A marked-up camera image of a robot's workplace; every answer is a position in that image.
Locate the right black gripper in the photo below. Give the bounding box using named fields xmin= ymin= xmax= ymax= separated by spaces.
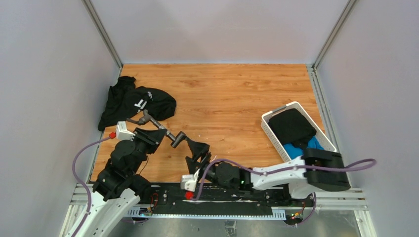
xmin=186 ymin=139 xmax=231 ymax=191

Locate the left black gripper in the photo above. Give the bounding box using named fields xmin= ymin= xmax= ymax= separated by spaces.
xmin=128 ymin=127 xmax=167 ymax=175

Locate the grey tee pipe fitting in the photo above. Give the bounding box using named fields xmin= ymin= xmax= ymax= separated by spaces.
xmin=166 ymin=129 xmax=175 ymax=141

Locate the grey faucet with lever handle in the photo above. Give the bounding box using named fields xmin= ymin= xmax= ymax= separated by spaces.
xmin=126 ymin=110 xmax=165 ymax=129

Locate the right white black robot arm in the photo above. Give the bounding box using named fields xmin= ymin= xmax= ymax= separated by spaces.
xmin=180 ymin=139 xmax=351 ymax=206

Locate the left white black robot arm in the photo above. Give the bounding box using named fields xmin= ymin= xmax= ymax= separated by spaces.
xmin=66 ymin=128 xmax=167 ymax=237

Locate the black cloth with white print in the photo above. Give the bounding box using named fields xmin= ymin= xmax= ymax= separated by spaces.
xmin=97 ymin=76 xmax=177 ymax=131

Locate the blue cloth in basket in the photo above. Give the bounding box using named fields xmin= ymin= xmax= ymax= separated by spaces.
xmin=283 ymin=135 xmax=323 ymax=159

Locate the black cloth in basket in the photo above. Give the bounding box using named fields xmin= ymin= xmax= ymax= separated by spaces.
xmin=268 ymin=109 xmax=317 ymax=150

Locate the white plastic basket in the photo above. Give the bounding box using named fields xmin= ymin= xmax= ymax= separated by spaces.
xmin=261 ymin=101 xmax=337 ymax=162

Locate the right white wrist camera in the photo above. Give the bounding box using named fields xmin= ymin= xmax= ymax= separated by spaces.
xmin=180 ymin=170 xmax=200 ymax=192

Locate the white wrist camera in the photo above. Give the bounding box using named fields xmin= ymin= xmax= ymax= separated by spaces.
xmin=180 ymin=170 xmax=200 ymax=192
xmin=116 ymin=121 xmax=135 ymax=141

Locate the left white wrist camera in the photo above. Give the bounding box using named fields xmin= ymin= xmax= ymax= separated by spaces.
xmin=116 ymin=121 xmax=135 ymax=141

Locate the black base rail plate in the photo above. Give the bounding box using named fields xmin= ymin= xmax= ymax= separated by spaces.
xmin=126 ymin=183 xmax=314 ymax=221

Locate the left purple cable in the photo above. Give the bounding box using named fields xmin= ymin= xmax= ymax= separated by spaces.
xmin=70 ymin=131 xmax=117 ymax=237

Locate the purple cable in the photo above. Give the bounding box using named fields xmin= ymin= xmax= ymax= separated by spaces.
xmin=184 ymin=158 xmax=377 ymax=201
xmin=70 ymin=131 xmax=117 ymax=237

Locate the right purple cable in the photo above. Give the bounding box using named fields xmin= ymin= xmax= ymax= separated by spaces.
xmin=184 ymin=158 xmax=377 ymax=201

